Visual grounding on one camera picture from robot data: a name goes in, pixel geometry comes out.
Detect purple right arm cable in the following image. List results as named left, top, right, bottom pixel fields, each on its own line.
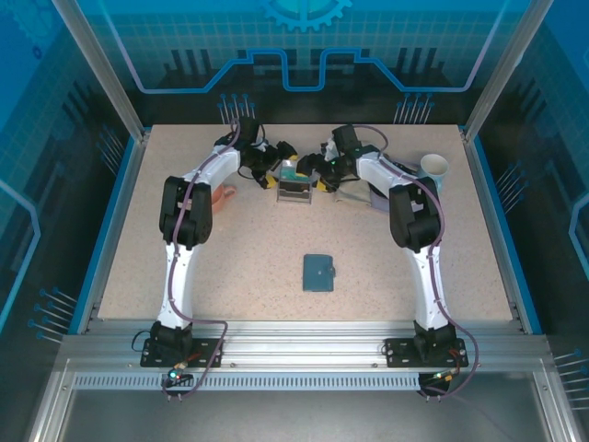
left=352, top=123, right=479, bottom=401

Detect slotted grey cable duct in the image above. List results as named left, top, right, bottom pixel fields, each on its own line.
left=71, top=372, right=423, bottom=393

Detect orange ceramic cup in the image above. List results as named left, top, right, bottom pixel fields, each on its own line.
left=210, top=182, right=238, bottom=214

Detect beige folded cloth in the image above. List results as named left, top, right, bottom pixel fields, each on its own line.
left=333, top=180, right=374, bottom=206

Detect light blue mug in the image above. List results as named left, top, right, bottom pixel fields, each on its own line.
left=417, top=154, right=450, bottom=194

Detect teal leather card holder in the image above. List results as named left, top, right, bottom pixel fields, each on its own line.
left=302, top=252, right=341, bottom=294

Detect aluminium side rail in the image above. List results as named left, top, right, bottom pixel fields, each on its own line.
left=461, top=131, right=543, bottom=336
left=68, top=131, right=153, bottom=336

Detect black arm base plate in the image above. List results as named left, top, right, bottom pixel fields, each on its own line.
left=383, top=337, right=470, bottom=369
left=140, top=337, right=225, bottom=369

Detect aluminium frame post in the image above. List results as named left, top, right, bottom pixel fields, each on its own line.
left=461, top=0, right=540, bottom=142
left=49, top=0, right=152, bottom=140

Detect metal lower shelf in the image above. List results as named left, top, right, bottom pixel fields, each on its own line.
left=27, top=358, right=581, bottom=442

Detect grey card holder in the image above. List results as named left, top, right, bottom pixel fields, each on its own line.
left=274, top=158, right=315, bottom=207

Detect aluminium front frame rail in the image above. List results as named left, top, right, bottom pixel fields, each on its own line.
left=59, top=320, right=551, bottom=369

